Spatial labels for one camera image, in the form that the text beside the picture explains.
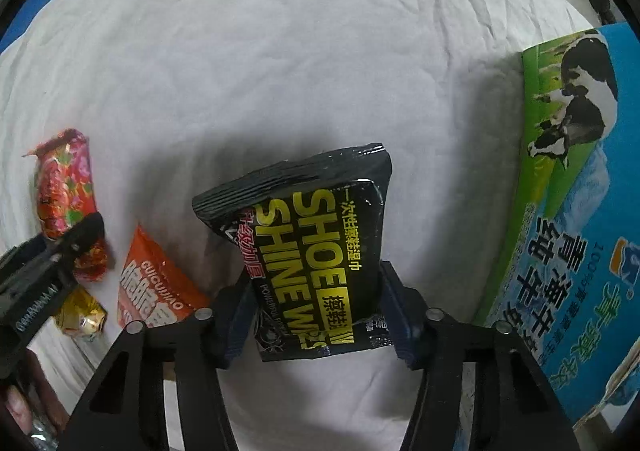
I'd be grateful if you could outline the orange snack packet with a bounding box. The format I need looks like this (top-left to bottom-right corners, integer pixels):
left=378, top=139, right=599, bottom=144
left=116, top=224, right=211, bottom=330

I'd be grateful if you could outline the gold foil wrapped candy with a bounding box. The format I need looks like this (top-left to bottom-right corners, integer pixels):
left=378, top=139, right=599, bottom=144
left=54, top=287, right=108, bottom=339

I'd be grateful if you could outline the blue green cow carton box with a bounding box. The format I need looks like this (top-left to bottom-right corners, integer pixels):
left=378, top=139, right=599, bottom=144
left=472, top=22, right=640, bottom=434

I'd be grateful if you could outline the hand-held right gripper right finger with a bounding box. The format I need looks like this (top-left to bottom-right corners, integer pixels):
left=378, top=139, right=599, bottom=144
left=379, top=260, right=584, bottom=451

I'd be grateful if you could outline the red floral snack packet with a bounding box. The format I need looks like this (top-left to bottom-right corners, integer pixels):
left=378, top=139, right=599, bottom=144
left=22, top=128, right=112, bottom=283

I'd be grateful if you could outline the white bed sheet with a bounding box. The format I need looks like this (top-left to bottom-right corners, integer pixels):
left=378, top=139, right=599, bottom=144
left=0, top=0, right=601, bottom=451

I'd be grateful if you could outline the person's left hand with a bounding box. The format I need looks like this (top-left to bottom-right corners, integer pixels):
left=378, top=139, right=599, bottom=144
left=0, top=348, right=68, bottom=439

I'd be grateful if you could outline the black shoe wipes packet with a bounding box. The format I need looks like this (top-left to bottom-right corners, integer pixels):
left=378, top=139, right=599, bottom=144
left=192, top=143, right=394, bottom=363

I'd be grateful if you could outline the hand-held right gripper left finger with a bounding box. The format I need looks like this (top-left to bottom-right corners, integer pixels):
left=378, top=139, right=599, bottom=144
left=57, top=276, right=259, bottom=451

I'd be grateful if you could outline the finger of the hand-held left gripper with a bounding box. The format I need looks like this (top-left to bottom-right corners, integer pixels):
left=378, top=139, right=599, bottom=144
left=46, top=212, right=107, bottom=278

